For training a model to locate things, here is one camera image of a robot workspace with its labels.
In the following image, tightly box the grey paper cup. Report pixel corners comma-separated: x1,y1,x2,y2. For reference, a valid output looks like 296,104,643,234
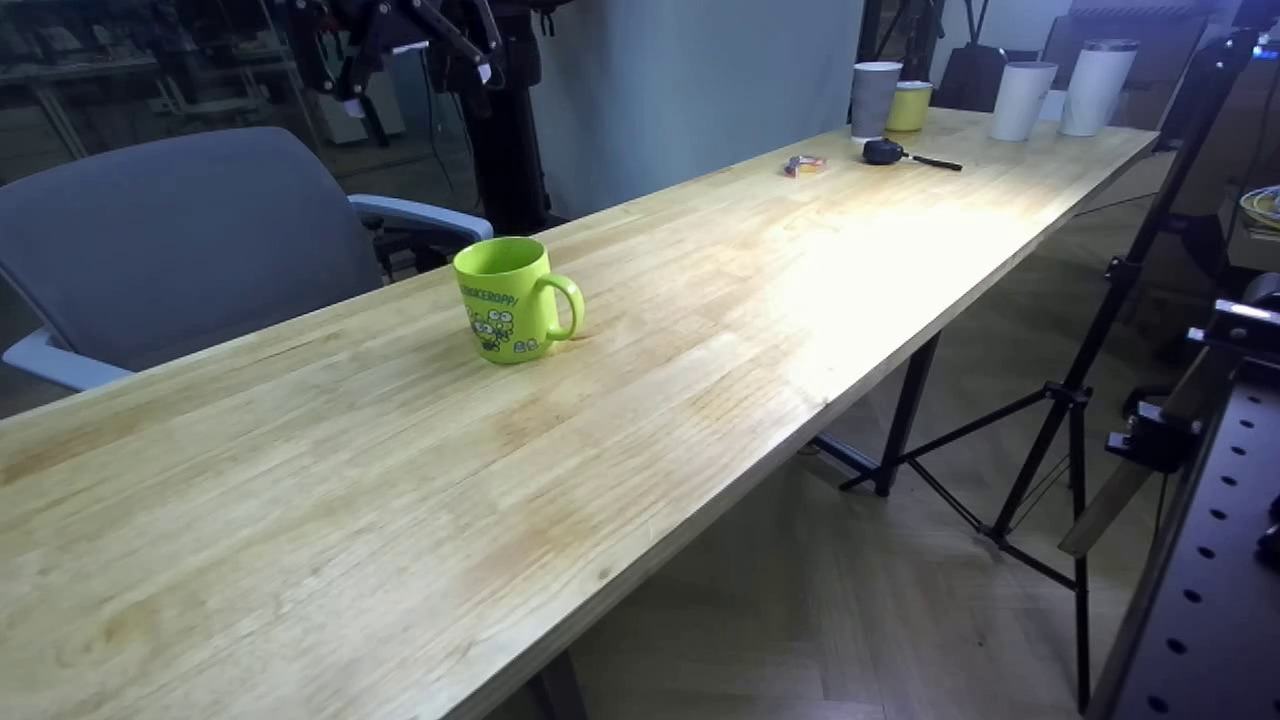
850,61,904,142

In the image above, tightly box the yellow cup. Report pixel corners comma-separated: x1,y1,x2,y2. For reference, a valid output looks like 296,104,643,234
886,81,935,134

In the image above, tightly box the white cup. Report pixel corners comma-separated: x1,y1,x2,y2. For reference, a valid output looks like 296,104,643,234
989,61,1059,143

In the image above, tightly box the grey office chair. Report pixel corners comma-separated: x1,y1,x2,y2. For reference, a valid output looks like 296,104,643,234
0,126,495,393

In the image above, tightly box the shelf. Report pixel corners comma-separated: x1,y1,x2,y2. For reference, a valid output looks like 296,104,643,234
0,0,301,161

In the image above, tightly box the green mug with frog print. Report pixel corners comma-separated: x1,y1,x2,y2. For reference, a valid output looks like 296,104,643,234
452,236,586,365

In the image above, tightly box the black tape measure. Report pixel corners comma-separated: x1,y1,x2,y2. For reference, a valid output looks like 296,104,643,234
861,138,964,173

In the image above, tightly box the dark chair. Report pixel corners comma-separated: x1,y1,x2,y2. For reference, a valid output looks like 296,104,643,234
934,44,1013,113

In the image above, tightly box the white tumbler with lid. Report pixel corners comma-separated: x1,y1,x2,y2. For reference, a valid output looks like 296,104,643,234
1058,38,1142,139

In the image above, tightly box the black clamp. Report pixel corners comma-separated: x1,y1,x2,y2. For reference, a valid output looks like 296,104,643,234
1104,400,1203,474

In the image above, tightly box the wooden bar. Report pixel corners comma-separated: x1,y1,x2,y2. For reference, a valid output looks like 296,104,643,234
1058,345,1239,559

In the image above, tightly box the camera on tripod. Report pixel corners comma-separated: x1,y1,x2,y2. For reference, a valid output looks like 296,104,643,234
838,0,1280,714

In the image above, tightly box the coil of yellow cable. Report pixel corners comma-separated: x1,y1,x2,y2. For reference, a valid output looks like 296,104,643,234
1239,184,1280,239

